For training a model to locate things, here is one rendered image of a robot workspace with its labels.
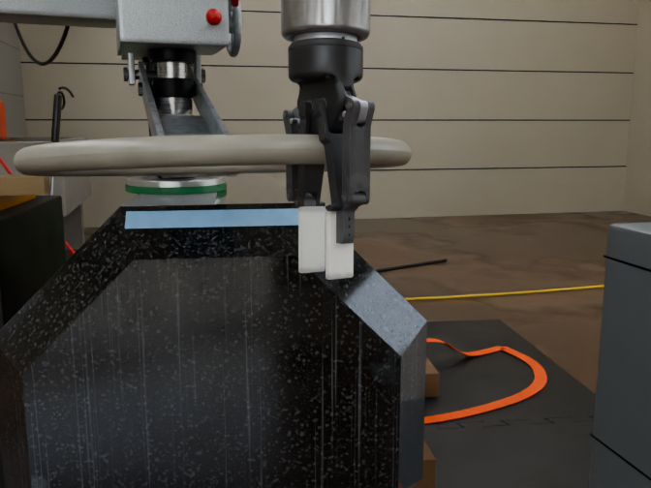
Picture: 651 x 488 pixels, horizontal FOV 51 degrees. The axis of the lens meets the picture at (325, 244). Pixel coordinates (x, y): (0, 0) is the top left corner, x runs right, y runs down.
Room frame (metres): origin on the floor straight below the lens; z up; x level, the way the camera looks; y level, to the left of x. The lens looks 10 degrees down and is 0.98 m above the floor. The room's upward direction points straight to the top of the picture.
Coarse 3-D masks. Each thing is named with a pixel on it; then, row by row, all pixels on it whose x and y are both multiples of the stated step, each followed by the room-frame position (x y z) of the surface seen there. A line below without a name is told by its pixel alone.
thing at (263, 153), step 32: (32, 160) 0.70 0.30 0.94; (64, 160) 0.67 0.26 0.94; (96, 160) 0.65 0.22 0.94; (128, 160) 0.64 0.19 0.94; (160, 160) 0.64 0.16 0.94; (192, 160) 0.64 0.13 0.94; (224, 160) 0.64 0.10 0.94; (256, 160) 0.65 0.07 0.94; (288, 160) 0.66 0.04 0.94; (320, 160) 0.68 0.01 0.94; (384, 160) 0.75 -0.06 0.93
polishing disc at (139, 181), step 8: (136, 176) 1.52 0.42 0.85; (144, 176) 1.52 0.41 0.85; (152, 176) 1.52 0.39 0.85; (216, 176) 1.52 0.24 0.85; (224, 176) 1.52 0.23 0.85; (128, 184) 1.45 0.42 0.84; (136, 184) 1.42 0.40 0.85; (144, 184) 1.40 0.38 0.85; (152, 184) 1.40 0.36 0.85; (160, 184) 1.39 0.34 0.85; (168, 184) 1.39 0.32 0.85; (176, 184) 1.40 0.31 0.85; (184, 184) 1.40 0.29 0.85; (192, 184) 1.41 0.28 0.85; (200, 184) 1.42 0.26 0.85; (208, 184) 1.43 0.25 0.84; (216, 184) 1.45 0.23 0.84
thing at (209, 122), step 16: (144, 80) 1.50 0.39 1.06; (144, 96) 1.46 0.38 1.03; (208, 112) 1.33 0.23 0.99; (160, 128) 1.17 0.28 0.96; (176, 128) 1.33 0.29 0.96; (192, 128) 1.34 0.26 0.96; (208, 128) 1.34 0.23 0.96; (224, 128) 1.20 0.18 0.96; (176, 176) 1.08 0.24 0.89; (192, 176) 1.09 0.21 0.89; (208, 176) 1.10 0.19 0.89
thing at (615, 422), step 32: (640, 224) 1.17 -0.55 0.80; (608, 256) 1.17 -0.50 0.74; (640, 256) 1.09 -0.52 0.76; (608, 288) 1.16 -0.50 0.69; (640, 288) 1.08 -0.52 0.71; (608, 320) 1.15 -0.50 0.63; (640, 320) 1.07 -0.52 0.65; (608, 352) 1.15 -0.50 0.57; (640, 352) 1.07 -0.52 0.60; (608, 384) 1.14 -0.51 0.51; (640, 384) 1.06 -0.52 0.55; (608, 416) 1.13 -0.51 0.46; (640, 416) 1.05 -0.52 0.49; (608, 448) 1.13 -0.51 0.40; (640, 448) 1.05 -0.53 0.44; (608, 480) 1.12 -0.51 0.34; (640, 480) 1.04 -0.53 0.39
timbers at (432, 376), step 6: (426, 360) 2.39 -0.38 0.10; (426, 366) 2.33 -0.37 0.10; (432, 366) 2.33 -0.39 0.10; (426, 372) 2.27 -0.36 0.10; (432, 372) 2.27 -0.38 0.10; (426, 378) 2.25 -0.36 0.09; (432, 378) 2.26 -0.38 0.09; (438, 378) 2.26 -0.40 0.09; (426, 384) 2.25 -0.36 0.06; (432, 384) 2.26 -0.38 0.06; (438, 384) 2.26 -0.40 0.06; (426, 390) 2.25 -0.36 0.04; (432, 390) 2.26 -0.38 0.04; (438, 390) 2.26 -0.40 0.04; (426, 396) 2.25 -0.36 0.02; (432, 396) 2.26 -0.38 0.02; (438, 396) 2.26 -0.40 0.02
